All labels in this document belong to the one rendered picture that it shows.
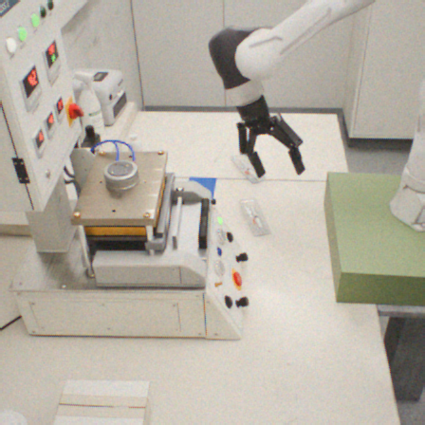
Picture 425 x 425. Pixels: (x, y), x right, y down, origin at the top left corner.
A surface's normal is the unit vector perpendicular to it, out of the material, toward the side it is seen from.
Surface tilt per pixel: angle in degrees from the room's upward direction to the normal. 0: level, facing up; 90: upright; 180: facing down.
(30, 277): 0
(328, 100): 90
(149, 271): 90
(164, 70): 90
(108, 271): 90
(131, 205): 0
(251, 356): 0
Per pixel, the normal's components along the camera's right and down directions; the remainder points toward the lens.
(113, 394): -0.04, -0.77
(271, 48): 0.01, 0.33
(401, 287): -0.09, 0.62
